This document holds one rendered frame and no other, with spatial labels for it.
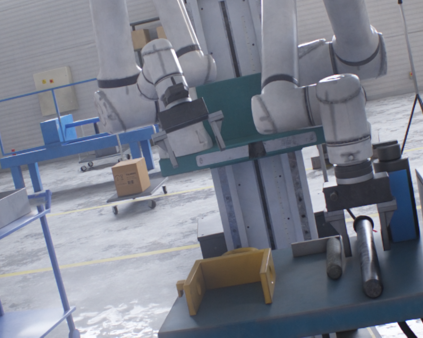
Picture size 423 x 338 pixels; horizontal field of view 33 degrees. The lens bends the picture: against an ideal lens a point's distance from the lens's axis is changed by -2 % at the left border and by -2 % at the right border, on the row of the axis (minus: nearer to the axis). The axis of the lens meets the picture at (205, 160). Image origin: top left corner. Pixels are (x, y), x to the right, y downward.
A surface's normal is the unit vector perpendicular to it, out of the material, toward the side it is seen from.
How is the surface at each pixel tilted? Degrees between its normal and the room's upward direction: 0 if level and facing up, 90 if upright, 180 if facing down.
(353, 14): 140
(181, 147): 76
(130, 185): 90
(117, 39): 100
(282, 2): 47
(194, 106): 67
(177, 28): 71
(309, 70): 90
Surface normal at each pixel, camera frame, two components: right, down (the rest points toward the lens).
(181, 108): 0.02, -0.28
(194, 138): 0.37, -0.33
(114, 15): 0.34, 0.23
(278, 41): -0.22, -0.64
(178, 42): -0.43, -0.04
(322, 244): -0.16, 0.18
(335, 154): -0.72, 0.26
